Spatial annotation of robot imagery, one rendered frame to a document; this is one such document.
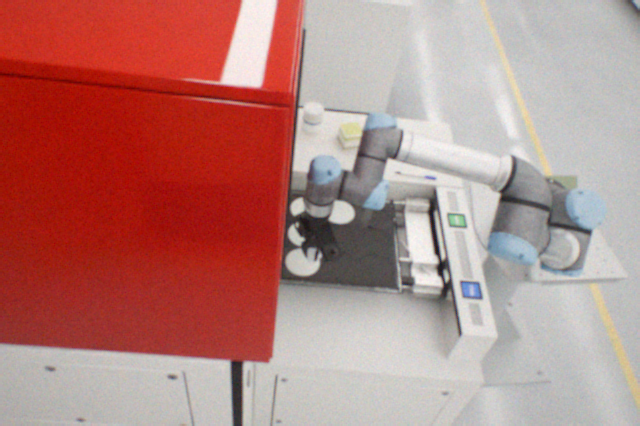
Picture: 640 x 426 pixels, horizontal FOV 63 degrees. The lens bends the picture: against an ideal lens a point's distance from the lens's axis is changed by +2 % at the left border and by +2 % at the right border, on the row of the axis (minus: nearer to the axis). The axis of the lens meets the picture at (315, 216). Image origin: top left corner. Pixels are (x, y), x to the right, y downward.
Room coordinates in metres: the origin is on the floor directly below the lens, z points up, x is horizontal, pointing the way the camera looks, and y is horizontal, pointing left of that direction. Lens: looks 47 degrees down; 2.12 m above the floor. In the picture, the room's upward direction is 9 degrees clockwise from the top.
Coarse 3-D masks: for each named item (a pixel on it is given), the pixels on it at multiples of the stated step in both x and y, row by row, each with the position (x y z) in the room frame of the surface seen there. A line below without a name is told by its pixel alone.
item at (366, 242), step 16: (352, 208) 1.18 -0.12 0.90; (368, 208) 1.19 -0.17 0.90; (384, 208) 1.20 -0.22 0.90; (288, 224) 1.06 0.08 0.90; (336, 224) 1.09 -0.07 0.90; (352, 224) 1.10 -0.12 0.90; (368, 224) 1.12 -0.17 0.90; (384, 224) 1.13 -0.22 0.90; (288, 240) 1.00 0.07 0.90; (352, 240) 1.04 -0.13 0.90; (368, 240) 1.05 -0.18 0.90; (384, 240) 1.06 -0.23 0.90; (352, 256) 0.98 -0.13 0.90; (368, 256) 0.99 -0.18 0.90; (384, 256) 0.99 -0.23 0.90; (288, 272) 0.88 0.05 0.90; (320, 272) 0.90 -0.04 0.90; (336, 272) 0.91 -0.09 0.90; (352, 272) 0.92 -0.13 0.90; (368, 272) 0.93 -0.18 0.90; (384, 272) 0.93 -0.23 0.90
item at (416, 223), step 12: (408, 216) 1.20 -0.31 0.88; (420, 216) 1.20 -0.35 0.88; (408, 228) 1.14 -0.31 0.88; (420, 228) 1.15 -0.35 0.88; (408, 240) 1.09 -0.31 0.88; (420, 240) 1.10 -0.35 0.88; (408, 252) 1.05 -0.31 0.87; (420, 252) 1.05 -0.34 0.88; (432, 252) 1.06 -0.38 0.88; (408, 264) 1.01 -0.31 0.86; (432, 276) 0.96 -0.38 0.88
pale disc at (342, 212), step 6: (336, 204) 1.18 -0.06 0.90; (342, 204) 1.19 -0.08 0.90; (348, 204) 1.19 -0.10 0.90; (336, 210) 1.16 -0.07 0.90; (342, 210) 1.16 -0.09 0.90; (348, 210) 1.16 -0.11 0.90; (330, 216) 1.12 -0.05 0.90; (336, 216) 1.13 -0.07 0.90; (342, 216) 1.13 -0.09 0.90; (348, 216) 1.14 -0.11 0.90; (336, 222) 1.10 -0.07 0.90; (342, 222) 1.11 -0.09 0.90
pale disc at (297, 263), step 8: (288, 256) 0.94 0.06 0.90; (296, 256) 0.94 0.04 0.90; (304, 256) 0.95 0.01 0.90; (288, 264) 0.91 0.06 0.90; (296, 264) 0.91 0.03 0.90; (304, 264) 0.92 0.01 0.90; (312, 264) 0.92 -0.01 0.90; (296, 272) 0.89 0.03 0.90; (304, 272) 0.89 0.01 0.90; (312, 272) 0.89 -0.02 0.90
